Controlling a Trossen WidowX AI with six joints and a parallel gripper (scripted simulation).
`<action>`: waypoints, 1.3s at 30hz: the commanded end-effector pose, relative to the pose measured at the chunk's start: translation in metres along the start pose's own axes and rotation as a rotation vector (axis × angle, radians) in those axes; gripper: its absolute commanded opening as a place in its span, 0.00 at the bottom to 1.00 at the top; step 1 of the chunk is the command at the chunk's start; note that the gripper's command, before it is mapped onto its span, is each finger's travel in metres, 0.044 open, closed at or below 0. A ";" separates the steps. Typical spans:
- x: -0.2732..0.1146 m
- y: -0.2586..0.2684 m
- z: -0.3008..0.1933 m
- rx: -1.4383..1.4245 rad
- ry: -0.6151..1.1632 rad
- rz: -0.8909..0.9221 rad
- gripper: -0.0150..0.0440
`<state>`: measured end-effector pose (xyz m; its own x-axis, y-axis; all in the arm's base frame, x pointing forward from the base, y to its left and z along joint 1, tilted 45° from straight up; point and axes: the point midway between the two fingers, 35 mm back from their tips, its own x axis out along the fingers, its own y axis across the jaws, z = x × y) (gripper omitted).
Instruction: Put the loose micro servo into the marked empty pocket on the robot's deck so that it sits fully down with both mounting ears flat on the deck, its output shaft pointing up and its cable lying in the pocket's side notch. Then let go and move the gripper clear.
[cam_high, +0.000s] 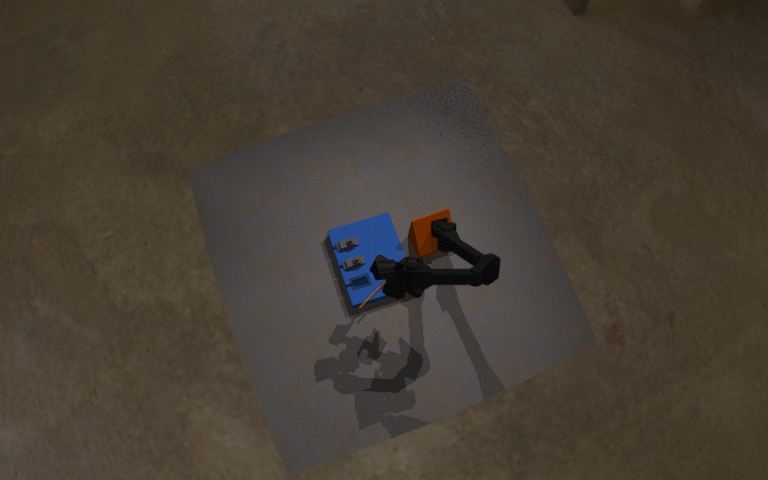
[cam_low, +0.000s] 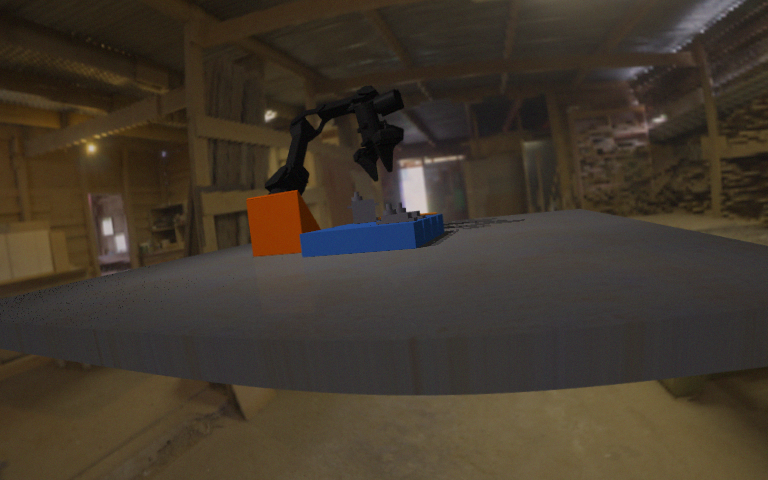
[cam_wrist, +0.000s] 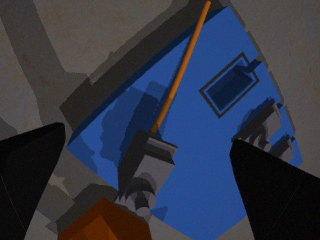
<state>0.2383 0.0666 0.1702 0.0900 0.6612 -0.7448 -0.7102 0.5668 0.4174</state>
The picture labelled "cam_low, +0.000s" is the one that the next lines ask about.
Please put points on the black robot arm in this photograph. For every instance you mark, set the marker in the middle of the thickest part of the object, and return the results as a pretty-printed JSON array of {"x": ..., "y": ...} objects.
[{"x": 365, "y": 104}]

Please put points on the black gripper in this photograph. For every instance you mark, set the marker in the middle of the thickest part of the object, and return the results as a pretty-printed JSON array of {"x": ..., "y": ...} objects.
[{"x": 377, "y": 142}]

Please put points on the blue flat deck plate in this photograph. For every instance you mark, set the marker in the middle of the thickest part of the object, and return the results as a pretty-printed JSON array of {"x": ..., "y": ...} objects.
[{"x": 397, "y": 230}]

